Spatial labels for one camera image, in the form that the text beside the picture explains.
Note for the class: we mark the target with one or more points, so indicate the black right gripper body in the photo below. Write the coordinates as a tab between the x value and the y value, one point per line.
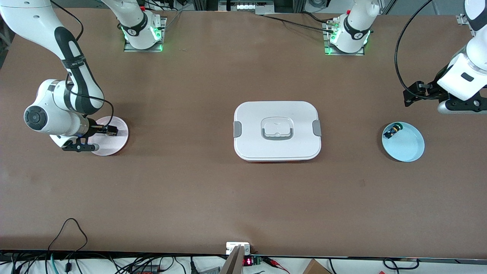
93	128

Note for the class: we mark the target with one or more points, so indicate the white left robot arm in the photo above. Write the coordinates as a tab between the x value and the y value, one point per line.
355	26

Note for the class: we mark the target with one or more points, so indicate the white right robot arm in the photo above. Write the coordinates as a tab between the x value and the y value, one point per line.
42	23

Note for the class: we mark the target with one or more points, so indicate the white lunch box grey clasps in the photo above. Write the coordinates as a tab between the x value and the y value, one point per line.
277	148

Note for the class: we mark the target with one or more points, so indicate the brown cardboard box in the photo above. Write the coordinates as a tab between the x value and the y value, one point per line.
315	268

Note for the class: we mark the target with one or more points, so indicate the white round plate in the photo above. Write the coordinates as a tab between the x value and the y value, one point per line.
114	146

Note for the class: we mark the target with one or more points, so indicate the light blue round plate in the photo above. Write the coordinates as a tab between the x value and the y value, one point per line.
407	146

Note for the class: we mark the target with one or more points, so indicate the black orange electronic device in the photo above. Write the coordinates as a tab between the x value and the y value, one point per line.
144	269

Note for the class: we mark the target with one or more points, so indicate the aluminium profile bar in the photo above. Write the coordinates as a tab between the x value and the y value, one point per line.
233	262

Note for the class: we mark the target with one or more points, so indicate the white power strip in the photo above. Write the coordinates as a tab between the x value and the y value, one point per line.
251	6

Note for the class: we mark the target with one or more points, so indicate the red digit display module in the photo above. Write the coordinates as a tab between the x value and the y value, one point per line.
249	261

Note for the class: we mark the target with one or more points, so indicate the red clip lead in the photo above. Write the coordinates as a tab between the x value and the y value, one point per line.
276	263

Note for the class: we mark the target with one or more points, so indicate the aluminium frame rail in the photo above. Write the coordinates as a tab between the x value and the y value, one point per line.
462	19

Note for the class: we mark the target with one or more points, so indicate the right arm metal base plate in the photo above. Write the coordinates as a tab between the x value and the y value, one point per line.
131	49

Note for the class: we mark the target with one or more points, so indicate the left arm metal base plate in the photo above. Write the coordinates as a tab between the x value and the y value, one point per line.
331	52

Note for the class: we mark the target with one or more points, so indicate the small white metal bracket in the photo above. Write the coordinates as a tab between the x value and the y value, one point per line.
232	247

